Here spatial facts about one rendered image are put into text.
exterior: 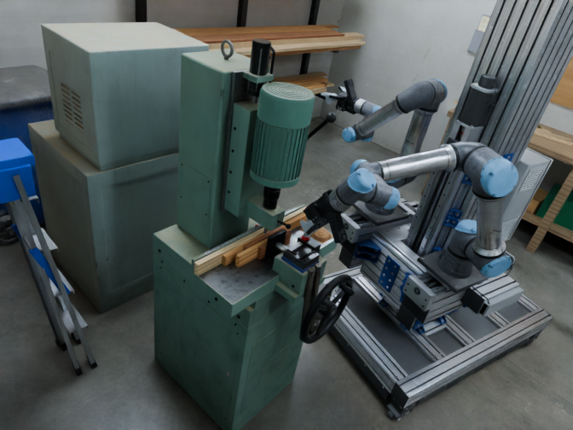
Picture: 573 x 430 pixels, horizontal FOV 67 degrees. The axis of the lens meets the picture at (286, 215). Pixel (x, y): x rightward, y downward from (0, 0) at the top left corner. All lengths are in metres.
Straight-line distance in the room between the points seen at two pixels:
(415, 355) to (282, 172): 1.37
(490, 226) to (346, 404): 1.19
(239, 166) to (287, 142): 0.24
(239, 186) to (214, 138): 0.19
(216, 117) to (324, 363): 1.52
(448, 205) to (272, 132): 0.99
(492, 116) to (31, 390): 2.35
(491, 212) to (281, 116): 0.80
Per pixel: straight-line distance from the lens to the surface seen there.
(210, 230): 1.73
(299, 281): 1.51
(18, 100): 2.82
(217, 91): 1.49
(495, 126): 1.99
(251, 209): 1.62
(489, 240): 1.75
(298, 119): 1.36
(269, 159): 1.41
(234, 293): 1.47
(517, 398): 2.88
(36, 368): 2.51
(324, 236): 1.77
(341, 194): 1.35
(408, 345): 2.48
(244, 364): 1.78
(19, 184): 1.71
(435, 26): 4.85
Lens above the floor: 1.92
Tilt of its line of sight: 33 degrees down
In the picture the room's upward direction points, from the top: 11 degrees clockwise
